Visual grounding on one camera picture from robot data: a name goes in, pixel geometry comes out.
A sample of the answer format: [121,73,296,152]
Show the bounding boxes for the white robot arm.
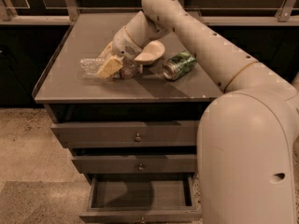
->
[97,0,299,224]

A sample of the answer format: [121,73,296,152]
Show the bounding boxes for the grey drawer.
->
[80,173,202,224]
[51,120,197,148]
[72,155,197,174]

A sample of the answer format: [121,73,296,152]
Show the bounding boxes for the grey middle drawer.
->
[72,155,197,174]

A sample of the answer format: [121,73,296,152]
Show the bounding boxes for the grey drawer cabinet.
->
[32,11,225,224]

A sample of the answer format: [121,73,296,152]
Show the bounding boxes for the green soda can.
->
[163,50,196,81]

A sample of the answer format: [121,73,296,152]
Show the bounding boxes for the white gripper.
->
[96,26,144,78]

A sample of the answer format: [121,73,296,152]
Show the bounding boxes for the white paper bowl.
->
[135,40,165,65]

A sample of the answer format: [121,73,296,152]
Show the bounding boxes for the clear plastic water bottle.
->
[79,58,143,79]

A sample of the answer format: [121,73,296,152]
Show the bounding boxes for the grey top drawer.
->
[51,120,197,148]

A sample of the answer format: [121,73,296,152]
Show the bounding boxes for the grey bottom drawer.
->
[80,173,202,224]

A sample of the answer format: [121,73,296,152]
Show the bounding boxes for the metal railing frame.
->
[0,0,299,26]

